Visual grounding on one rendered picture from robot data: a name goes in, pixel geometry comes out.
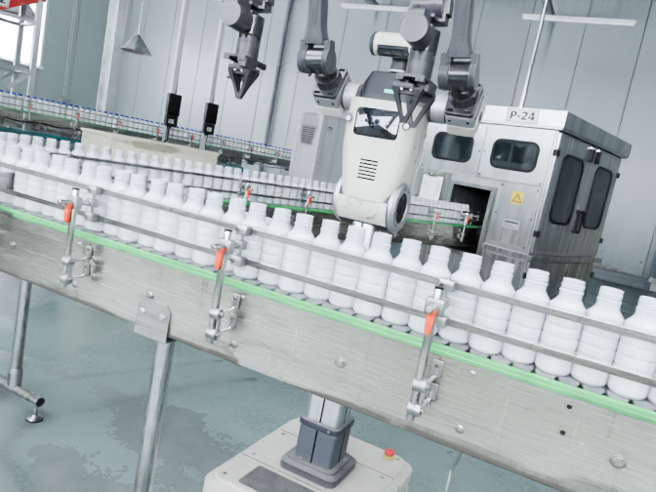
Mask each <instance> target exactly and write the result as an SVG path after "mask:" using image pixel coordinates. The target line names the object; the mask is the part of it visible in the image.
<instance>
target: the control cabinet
mask: <svg viewBox="0 0 656 492"><path fill-rule="evenodd" d="M346 126H347V121H346V119H343V118H340V117H336V116H330V115H323V114H321V113H320V112H310V111H300V113H299V118H298V124H297V129H296V135H295V139H294V145H293V151H292V156H291V162H290V167H289V173H288V177H291V182H292V179H293V177H294V178H299V179H298V184H299V182H300V179H306V184H307V181H308V180H312V181H313V183H314V181H319V182H320V184H321V182H325V183H327V184H328V183H331V184H333V187H334V184H336V183H337V182H338V180H339V179H340V177H341V176H342V175H343V146H344V137H345V132H346ZM291 182H290V183H291ZM313 183H312V185H313ZM320 184H319V186H320ZM327 184H326V187H327Z"/></svg>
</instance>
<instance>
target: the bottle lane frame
mask: <svg viewBox="0 0 656 492"><path fill-rule="evenodd" d="M66 234H67V226H66V225H61V224H57V223H54V222H51V221H48V220H45V219H42V218H38V217H35V216H32V215H29V214H26V213H24V212H20V211H17V210H14V209H11V208H8V207H5V206H1V205H0V271H1V272H4V273H6V274H9V275H12V276H13V277H16V278H18V279H21V280H23V281H26V282H28V283H31V284H33V285H36V286H39V287H41V288H44V289H46V290H49V291H51V292H54V293H56V294H59V295H61V296H64V297H67V298H69V299H71V300H73V301H76V302H78V303H81V304H83V305H86V306H89V307H91V308H95V309H98V310H100V311H103V312H105V313H108V314H110V315H113V316H116V317H118V318H121V319H123V320H126V321H128V322H131V323H133V324H135V322H136V315H137V309H138V302H139V301H140V300H141V299H142V298H143V297H147V298H150V299H152V300H154V301H157V302H160V303H163V304H165V305H168V307H169V309H170V312H171V313H172V314H171V321H170V327H169V333H168V338H171V339H173V340H176V341H178V342H181V343H183V344H186V345H188V346H191V347H194V348H196V349H200V350H203V351H205V352H208V353H210V354H213V355H215V356H217V357H220V358H222V359H225V360H227V361H230V362H232V363H235V364H237V365H240V366H242V367H245V368H248V369H250V370H253V371H255V372H258V373H260V374H263V375H265V376H268V377H271V378H273V379H275V380H277V381H280V382H282V383H285V384H287V385H290V386H292V387H295V388H298V389H300V390H304V391H307V392H309V393H312V394H314V395H317V396H319V397H322V398H325V399H327V400H330V401H332V402H335V403H337V404H340V405H342V406H345V407H347V408H349V409H352V410H354V411H357V412H359V413H362V414H364V415H367V416H369V417H372V418H375V419H377V420H380V421H382V422H385V423H387V424H390V425H392V426H395V427H397V428H400V429H403V430H405V431H409V432H412V433H414V434H416V435H418V436H421V437H423V438H426V439H429V440H431V441H434V442H436V443H439V444H441V445H444V446H446V447H449V448H451V449H454V450H457V451H459V452H462V453H464V454H467V455H469V456H472V457H474V458H476V459H479V460H481V461H484V462H486V463H489V464H491V465H494V466H496V467H499V468H501V469H504V470H507V471H509V472H513V473H516V474H518V475H521V476H523V477H526V478H528V479H531V480H534V481H536V482H539V483H541V484H544V485H546V486H549V487H551V488H553V489H555V490H558V491H561V492H656V411H651V410H648V409H644V408H641V407H638V406H635V405H633V404H632V403H630V402H629V403H626V402H623V401H620V400H617V399H614V398H611V397H608V396H607V395H604V394H598V393H595V392H592V391H588V390H585V389H583V388H580V386H579V387H574V386H570V385H567V384H565V383H562V382H560V381H558V380H557V379H554V380H552V379H549V378H546V377H543V376H540V375H537V374H535V373H533V371H532V372H527V371H524V370H521V369H518V368H514V367H512V366H511V365H506V364H503V363H500V362H496V361H493V360H491V359H490V358H489V357H487V358H484V357H481V356H477V355H474V354H471V353H469V351H462V350H458V349H455V348H450V347H449V346H448V345H449V344H448V345H441V344H438V343H435V342H432V343H431V348H430V355H429V360H428V364H427V369H426V373H425V378H424V379H425V380H427V379H428V378H430V377H431V376H432V375H431V368H432V364H433V360H434V359H436V360H439V361H442V362H443V366H442V370H441V375H440V378H438V377H436V378H435V379H434V380H433V381H432V383H434V384H437V385H438V388H437V392H436V397H435V400H431V401H430V402H429V403H428V404H427V405H426V406H425V407H424V409H426V411H425V414H424V415H421V416H420V418H418V417H415V421H413V422H411V421H408V420H406V419H405V418H406V410H407V406H408V403H409V400H410V395H411V391H412V384H413V381H414V379H415V374H416V370H417V365H418V361H419V356H420V352H421V347H422V343H423V339H422V338H419V337H416V336H413V335H410V332H408V333H403V332H400V331H397V330H394V329H391V326H390V327H385V326H382V325H379V324H376V323H373V321H374V320H373V321H366V320H363V319H360V318H357V317H355V316H351V315H347V314H344V313H341V312H339V311H338V310H331V309H329V308H326V307H322V306H318V305H314V304H311V303H308V302H306V301H304V300H299V299H295V298H292V297H290V296H288V295H283V294H280V293H276V292H274V291H272V290H268V289H265V288H262V287H260V286H255V285H252V284H249V283H246V282H244V281H239V280H236V279H233V278H230V277H229V276H225V280H224V286H223V292H222V297H221V302H220V308H222V309H228V308H232V306H231V303H232V297H233V294H237V295H240V296H241V297H240V302H239V308H236V309H234V310H233V311H231V312H227V313H225V316H224V318H222V322H221V328H220V330H222V329H225V328H227V327H228V326H227V325H228V320H229V314H230V313H233V314H236V315H237V319H236V324H235V328H231V329H230V330H228V331H227V332H223V333H221V336H220V337H219V338H218V339H217V340H216V341H214V343H213V344H207V343H206V337H205V331H206V329H207V328H208V326H209V320H210V317H209V315H208V312H209V309H210V308H211V307H212V303H213V297H214V291H215V285H216V279H217V273H216V272H212V271H209V270H206V269H203V268H199V267H196V266H191V265H189V264H184V263H181V262H178V261H177V260H172V259H168V258H165V257H164V256H159V255H156V254H153V253H151V252H147V251H144V250H141V249H139V248H135V247H131V246H129V245H125V244H122V243H119V242H117V241H112V240H109V239H106V238H105V237H100V236H97V235H95V234H91V233H88V232H85V231H82V230H79V229H76V230H74V237H73V245H72V253H71V257H73V258H74V259H79V258H84V257H85V254H86V247H87V245H89V246H92V247H93V249H92V257H91V259H90V258H89V259H87V260H85V261H81V262H76V263H75V265H74V266H73V270H72V276H75V275H81V274H83V268H84V263H88V264H90V271H89V275H86V276H84V277H82V278H76V279H73V281H72V283H71V284H69V285H67V288H62V287H61V283H60V281H59V276H60V275H61V274H62V263H61V259H62V257H63V256H64V249H65V241H66Z"/></svg>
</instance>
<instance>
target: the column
mask: <svg viewBox="0 0 656 492"><path fill-rule="evenodd" d="M129 2H130V0H110V3H109V11H108V18H107V26H106V34H105V40H104V48H103V56H102V70H101V78H100V85H99V92H98V100H97V107H96V114H97V113H98V110H101V111H102V115H103V112H104V111H107V114H106V115H107V116H108V114H109V113H110V112H111V113H112V117H114V110H115V103H116V96H117V89H118V81H119V74H120V66H121V60H122V53H123V50H121V49H120V47H121V46H123V45H124V38H125V30H126V23H127V16H128V9H129Z"/></svg>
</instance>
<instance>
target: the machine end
mask: <svg viewBox="0 0 656 492"><path fill-rule="evenodd" d="M631 149H632V145H631V144H630V143H627V142H625V141H623V140H621V139H619V138H617V137H615V136H613V135H612V134H610V133H608V132H606V131H604V130H602V129H600V128H598V127H597V126H595V125H594V124H592V123H590V122H588V121H586V120H584V119H582V118H580V117H578V116H576V115H575V114H573V113H571V112H569V111H563V110H549V109H536V108H523V107H509V106H497V105H487V106H486V109H485V111H484V114H483V117H482V119H481V122H480V125H479V127H478V130H477V132H476V134H475V136H474V137H464V136H457V135H451V134H448V133H447V128H446V125H445V124H438V123H432V122H430V124H429V125H428V129H427V133H426V138H425V143H424V148H423V150H424V151H423V152H422V157H421V162H420V166H419V171H418V176H417V180H416V184H415V189H414V194H413V196H416V197H418V195H419V191H420V186H421V182H422V177H423V174H424V172H428V173H429V172H431V173H436V174H439V175H444V176H445V178H444V183H443V187H442V191H441V195H440V199H439V200H440V201H447V202H453V203H459V204H465V205H470V211H471V212H480V213H484V214H485V216H483V215H479V218H478V219H479V220H480V221H484V222H483V223H475V222H472V223H471V224H472V225H476V226H482V230H481V234H480V238H479V242H478V247H465V246H447V245H442V247H444V248H448V249H450V254H449V255H450V256H449V261H448V265H447V266H448V269H449V271H450V273H451V275H452V274H453V273H455V272H456V271H457V270H458V269H459V268H460V262H461V259H462V258H463V253H470V254H475V255H478V256H481V257H482V262H481V265H480V267H481V269H480V271H479V275H480V277H481V279H482V281H483V282H485V281H486V280H488V279H489V278H490V276H491V270H493V268H492V267H493V265H494V261H500V262H505V263H509V264H513V265H514V272H513V273H512V275H513V278H512V287H513V288H514V290H515V292H516V291H517V290H519V289H520V288H522V287H523V286H524V283H525V278H527V277H526V276H527V273H528V272H527V271H528V269H529V268H535V269H538V270H542V271H546V272H548V273H549V274H550V275H549V279H548V280H549V281H548V284H549V285H548V286H547V289H546V292H547V294H548V296H549V298H550V300H552V299H554V298H555V297H557V296H558V294H559V291H560V289H559V288H560V287H561V285H562V283H561V282H563V277H569V278H574V279H578V280H582V281H584V282H586V284H585V287H586V288H584V289H585V290H584V292H583V293H584V295H583V298H582V303H583V304H584V301H585V298H586V294H587V291H588V287H589V283H590V279H591V277H594V274H595V273H594V272H593V268H594V264H593V263H601V260H602V259H600V258H596V257H595V256H596V254H597V250H598V246H599V243H602V241H603V238H601V236H602V232H603V228H604V224H605V220H606V217H607V213H608V209H609V205H610V201H611V198H612V194H613V190H614V186H615V183H616V180H617V179H619V178H620V173H618V172H619V168H620V164H621V161H622V160H621V158H623V159H627V158H629V156H630V153H631Z"/></svg>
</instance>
